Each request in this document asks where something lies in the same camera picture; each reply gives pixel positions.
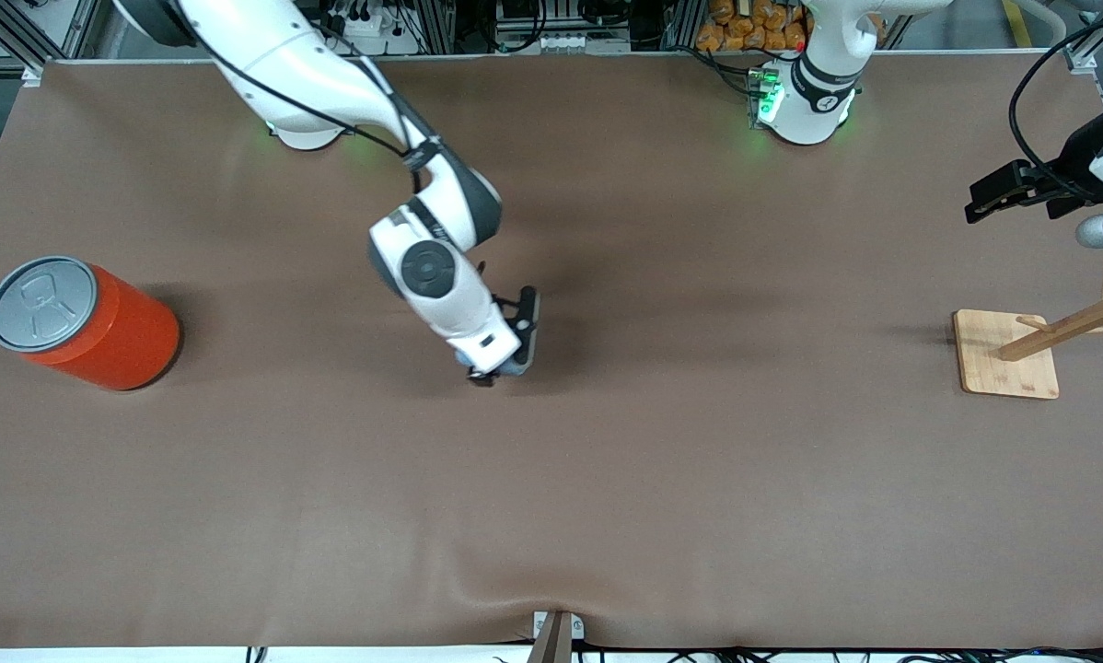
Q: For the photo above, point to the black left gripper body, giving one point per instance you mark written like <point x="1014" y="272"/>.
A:
<point x="1073" y="157"/>

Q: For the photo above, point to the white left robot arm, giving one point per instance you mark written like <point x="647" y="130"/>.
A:
<point x="814" y="110"/>

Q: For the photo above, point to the left arm base control box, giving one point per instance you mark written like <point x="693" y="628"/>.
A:
<point x="765" y="97"/>

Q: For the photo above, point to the wooden mug tree stand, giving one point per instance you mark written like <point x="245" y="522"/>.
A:
<point x="1003" y="359"/>

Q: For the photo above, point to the brown table cover mat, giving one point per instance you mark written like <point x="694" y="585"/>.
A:
<point x="607" y="460"/>

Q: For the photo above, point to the orange snack packet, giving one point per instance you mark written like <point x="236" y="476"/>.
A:
<point x="772" y="18"/>
<point x="708" y="37"/>
<point x="795" y="35"/>
<point x="725" y="9"/>

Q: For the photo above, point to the white connector block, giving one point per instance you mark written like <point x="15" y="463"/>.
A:
<point x="584" y="42"/>

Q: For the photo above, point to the white power strip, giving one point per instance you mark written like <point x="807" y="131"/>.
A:
<point x="377" y="26"/>

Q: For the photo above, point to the orange can grey lid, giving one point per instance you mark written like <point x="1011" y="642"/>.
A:
<point x="119" y="331"/>

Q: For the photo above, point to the grey metal table bracket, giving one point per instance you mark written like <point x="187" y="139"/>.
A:
<point x="577" y="626"/>

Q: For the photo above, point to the dark camera mount pole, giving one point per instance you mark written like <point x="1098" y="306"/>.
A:
<point x="551" y="645"/>

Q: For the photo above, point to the aluminium profile frame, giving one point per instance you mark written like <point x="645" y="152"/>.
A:
<point x="436" y="28"/>

